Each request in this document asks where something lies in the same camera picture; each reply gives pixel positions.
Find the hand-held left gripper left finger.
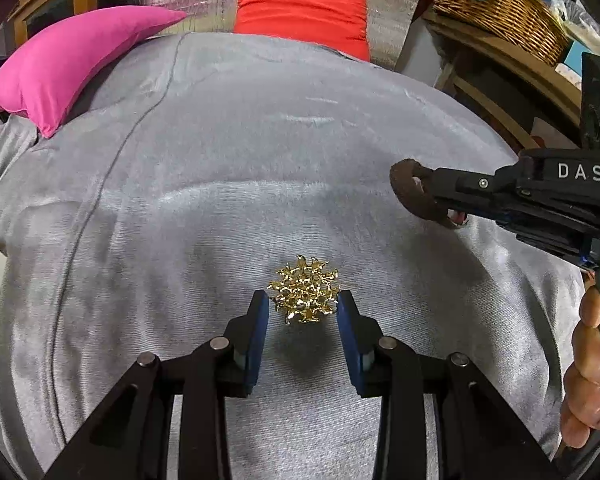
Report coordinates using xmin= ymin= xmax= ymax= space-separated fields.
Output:
xmin=45 ymin=290 xmax=271 ymax=480

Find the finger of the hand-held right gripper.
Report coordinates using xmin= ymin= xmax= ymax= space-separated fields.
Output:
xmin=419 ymin=165 xmax=536 ymax=200
xmin=437 ymin=194 xmax=600 ymax=261

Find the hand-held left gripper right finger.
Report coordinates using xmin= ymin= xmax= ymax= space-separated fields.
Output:
xmin=336 ymin=290 xmax=561 ymax=480

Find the gold flower brooch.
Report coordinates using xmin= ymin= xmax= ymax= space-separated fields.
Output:
xmin=266 ymin=255 xmax=342 ymax=327

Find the dark fuzzy hair scrunchie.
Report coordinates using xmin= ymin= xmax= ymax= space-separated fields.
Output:
xmin=389 ymin=159 xmax=468 ymax=229

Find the person's right hand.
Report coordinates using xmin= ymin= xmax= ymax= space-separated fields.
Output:
xmin=560 ymin=290 xmax=600 ymax=442

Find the wooden shelf unit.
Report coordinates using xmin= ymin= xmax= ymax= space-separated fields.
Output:
xmin=422 ymin=9 xmax=587 ymax=152

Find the clear plastic bag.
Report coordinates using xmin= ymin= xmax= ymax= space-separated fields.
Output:
xmin=542 ymin=0 xmax=600 ymax=56

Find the grey bed cover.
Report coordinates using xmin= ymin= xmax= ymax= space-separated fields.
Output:
xmin=0 ymin=32 xmax=588 ymax=480

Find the wicker basket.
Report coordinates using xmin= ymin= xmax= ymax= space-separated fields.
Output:
xmin=432 ymin=0 xmax=572 ymax=67

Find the red pillow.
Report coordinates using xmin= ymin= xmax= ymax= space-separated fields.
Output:
xmin=234 ymin=0 xmax=370 ymax=61

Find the pink pillow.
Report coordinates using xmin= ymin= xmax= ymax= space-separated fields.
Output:
xmin=0 ymin=6 xmax=188 ymax=139

